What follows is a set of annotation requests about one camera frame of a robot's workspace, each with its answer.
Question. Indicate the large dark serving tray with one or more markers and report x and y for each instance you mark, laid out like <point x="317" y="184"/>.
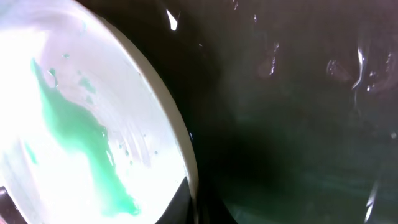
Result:
<point x="291" y="106"/>

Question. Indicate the white plate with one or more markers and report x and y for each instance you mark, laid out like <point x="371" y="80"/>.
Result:
<point x="89" y="131"/>

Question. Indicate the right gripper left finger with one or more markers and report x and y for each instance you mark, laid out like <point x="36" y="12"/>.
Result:
<point x="8" y="210"/>

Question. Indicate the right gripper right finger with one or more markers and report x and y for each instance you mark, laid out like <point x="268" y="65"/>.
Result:
<point x="179" y="210"/>

